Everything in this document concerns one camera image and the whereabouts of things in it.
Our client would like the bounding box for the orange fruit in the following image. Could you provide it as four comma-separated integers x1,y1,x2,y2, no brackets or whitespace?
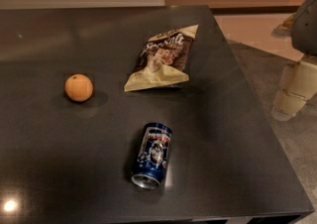
64,74,93,102

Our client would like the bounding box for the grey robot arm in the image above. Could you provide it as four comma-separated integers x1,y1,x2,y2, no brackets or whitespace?
271,0,317,121

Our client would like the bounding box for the blue pepsi can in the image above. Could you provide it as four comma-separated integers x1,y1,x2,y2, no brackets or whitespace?
131,123,172,189

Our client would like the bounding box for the brown chips bag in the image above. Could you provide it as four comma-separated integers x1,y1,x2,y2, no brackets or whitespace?
124,25,198,92

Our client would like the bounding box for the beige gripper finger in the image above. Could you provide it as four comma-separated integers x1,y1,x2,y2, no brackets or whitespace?
271,56,317,121

